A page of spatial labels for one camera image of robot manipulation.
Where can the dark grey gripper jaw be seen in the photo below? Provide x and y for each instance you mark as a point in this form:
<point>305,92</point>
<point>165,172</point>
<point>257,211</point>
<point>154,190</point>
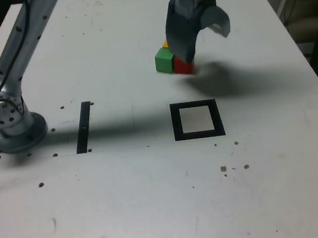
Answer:
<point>181,29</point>

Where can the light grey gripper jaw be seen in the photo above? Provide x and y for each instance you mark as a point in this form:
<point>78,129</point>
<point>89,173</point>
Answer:
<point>218,17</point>

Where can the yellow cube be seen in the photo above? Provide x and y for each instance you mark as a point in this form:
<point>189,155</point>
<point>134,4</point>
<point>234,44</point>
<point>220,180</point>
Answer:
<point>165,45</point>

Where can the green cube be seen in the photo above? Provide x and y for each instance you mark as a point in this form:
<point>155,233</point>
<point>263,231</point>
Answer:
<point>164,60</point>

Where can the red cube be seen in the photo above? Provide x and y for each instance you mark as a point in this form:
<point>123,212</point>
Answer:
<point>183,67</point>

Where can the black tape square outline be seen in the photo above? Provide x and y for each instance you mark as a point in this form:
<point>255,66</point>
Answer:
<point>176,123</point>

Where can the beige cardboard box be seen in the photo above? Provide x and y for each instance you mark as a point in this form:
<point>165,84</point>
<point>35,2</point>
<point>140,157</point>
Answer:
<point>305,29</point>

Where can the black tape strip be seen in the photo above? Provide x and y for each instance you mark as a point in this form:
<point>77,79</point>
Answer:
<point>82,129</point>

